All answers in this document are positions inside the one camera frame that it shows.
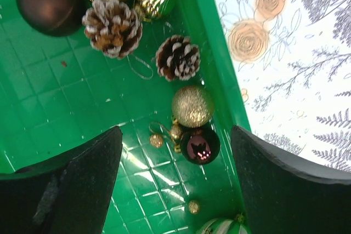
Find tiny gold glitter bead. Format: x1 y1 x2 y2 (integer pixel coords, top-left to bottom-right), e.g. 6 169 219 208
149 134 164 148

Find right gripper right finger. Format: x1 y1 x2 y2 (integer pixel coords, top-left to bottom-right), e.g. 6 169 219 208
231 125 350 233

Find shiny dark red bauble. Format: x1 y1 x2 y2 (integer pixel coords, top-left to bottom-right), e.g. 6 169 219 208
179 127 220 165

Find floral patterned table mat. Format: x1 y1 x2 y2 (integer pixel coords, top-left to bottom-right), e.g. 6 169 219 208
215 0 350 172

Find small pinecone ornament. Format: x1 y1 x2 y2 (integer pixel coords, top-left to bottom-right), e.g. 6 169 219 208
156 35 201 82

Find dark brown ball ornament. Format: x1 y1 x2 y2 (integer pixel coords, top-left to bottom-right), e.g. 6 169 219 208
16 0 86 37

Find gold striped bauble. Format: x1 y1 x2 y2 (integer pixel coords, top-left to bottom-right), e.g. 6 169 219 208
195 213 251 234

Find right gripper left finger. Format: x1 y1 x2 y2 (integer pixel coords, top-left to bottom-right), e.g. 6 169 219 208
1 126 122 233

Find green plastic tray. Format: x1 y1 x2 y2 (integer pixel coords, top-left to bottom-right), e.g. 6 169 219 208
1 0 244 233

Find gold small ball ornament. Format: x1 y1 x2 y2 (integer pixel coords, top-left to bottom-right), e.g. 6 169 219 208
171 85 214 128

